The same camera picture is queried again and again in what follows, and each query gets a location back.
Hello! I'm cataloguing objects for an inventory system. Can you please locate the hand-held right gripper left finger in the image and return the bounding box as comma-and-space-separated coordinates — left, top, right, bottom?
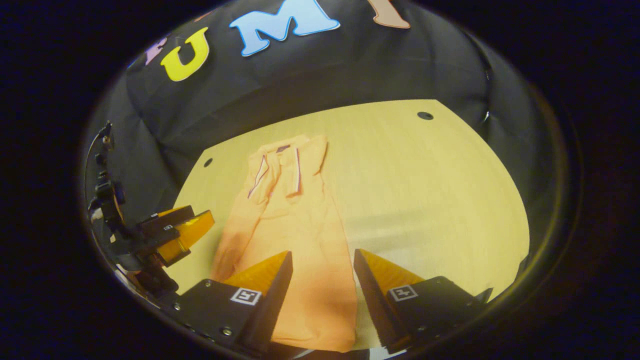
172, 250, 294, 355

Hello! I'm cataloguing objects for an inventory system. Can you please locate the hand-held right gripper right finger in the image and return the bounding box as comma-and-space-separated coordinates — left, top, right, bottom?
353, 248, 494, 352

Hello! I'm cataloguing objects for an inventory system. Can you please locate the orange T-shirt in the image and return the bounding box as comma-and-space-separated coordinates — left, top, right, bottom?
210, 133, 359, 354

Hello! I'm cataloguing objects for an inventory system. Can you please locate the black backdrop cloth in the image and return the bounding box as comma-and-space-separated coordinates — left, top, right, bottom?
82, 0, 543, 228

